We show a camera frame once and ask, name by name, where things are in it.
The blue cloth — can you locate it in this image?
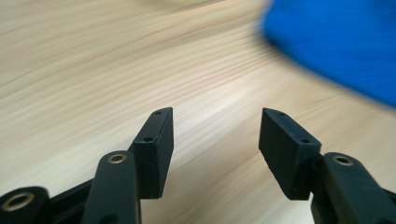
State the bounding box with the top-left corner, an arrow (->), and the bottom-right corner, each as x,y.
260,0 -> 396,110

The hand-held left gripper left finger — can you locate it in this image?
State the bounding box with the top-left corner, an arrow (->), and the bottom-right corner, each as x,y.
128,106 -> 175,200

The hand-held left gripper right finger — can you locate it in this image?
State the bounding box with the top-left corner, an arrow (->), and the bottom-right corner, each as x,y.
258,107 -> 322,202

